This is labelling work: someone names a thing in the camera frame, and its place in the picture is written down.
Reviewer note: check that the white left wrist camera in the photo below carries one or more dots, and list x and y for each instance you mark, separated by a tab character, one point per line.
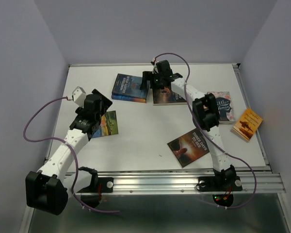
78	96

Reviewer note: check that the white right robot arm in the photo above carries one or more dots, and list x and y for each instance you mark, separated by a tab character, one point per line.
203	108

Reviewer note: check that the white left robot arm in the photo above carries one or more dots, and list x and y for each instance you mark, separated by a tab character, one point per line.
60	177

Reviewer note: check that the blue sunset cover book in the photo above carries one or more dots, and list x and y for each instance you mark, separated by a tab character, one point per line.
126	98

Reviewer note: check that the aluminium right side rail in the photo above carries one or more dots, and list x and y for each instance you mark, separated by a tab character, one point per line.
236	68

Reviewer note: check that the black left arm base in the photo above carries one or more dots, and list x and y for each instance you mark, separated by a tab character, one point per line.
91	185

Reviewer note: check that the Nineteen Eighty-Four book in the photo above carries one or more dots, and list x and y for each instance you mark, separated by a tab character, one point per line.
128	85

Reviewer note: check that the A Tale of Two Cities book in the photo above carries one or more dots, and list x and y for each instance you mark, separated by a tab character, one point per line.
167	97

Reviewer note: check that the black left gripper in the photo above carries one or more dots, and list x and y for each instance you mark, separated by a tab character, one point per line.
105	104

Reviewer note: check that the Little Women book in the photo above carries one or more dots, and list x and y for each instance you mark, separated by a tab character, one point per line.
225	107

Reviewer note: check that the Three Days to See book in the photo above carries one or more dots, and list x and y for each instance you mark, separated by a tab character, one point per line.
189	147

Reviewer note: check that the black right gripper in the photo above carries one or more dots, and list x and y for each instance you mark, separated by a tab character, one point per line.
148	75

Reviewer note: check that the orange yellow book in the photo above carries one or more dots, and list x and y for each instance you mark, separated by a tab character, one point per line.
247	125

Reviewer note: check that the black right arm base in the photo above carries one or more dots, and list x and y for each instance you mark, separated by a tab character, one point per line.
223	180

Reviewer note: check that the aluminium rail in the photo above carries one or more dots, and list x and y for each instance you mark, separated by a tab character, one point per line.
171	183
236	68

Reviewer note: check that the Animal Farm book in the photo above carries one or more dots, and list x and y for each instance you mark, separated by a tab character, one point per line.
108	126

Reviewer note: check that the aluminium front rail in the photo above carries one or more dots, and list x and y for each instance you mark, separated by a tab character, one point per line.
171	183

